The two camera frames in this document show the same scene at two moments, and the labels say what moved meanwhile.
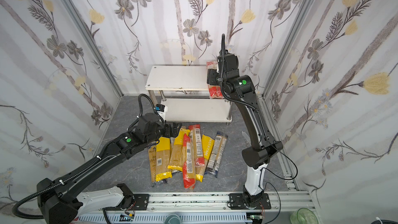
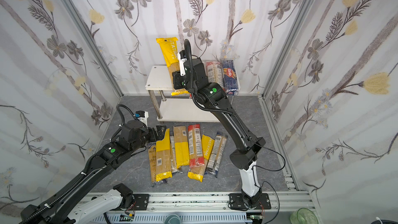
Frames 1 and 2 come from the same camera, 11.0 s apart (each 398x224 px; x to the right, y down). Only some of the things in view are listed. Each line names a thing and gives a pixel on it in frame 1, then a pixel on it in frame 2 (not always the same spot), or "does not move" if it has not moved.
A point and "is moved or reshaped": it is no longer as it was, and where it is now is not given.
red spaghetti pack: x=189 y=169 is moved or reshaped
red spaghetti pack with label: x=215 y=91 to x=195 y=144
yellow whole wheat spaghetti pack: x=195 y=131 to x=181 y=143
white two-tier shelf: x=186 y=97 does not move
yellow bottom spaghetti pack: x=208 y=143 does not move
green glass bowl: x=303 y=215 does not move
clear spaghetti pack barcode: x=217 y=155 does not move
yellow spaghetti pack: x=176 y=161 to x=169 y=47
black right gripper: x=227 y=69 to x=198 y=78
